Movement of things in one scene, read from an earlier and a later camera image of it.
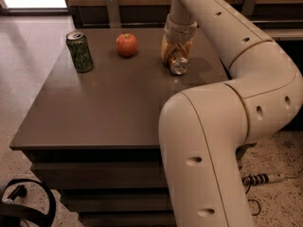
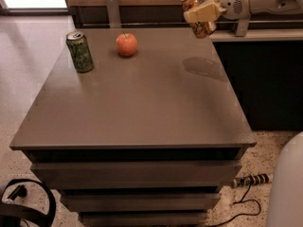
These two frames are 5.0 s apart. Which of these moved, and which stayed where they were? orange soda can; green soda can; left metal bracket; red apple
Moved: orange soda can
Stayed: green soda can; left metal bracket; red apple
